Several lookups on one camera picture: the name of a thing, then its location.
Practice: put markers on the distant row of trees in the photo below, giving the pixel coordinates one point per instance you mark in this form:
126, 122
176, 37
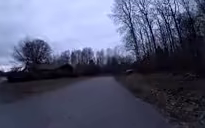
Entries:
90, 58

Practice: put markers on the grey asphalt road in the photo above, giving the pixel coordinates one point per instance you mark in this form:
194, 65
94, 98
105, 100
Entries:
86, 106

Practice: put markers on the dark low house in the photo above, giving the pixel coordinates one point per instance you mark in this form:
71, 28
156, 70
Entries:
46, 71

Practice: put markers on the large bare tree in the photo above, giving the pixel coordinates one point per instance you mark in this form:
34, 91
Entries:
32, 52

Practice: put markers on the bare trees wood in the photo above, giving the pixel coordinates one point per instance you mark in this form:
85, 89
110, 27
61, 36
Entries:
170, 36

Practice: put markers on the dark grass verge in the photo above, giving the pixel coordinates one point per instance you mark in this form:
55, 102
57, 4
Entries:
26, 88
176, 96

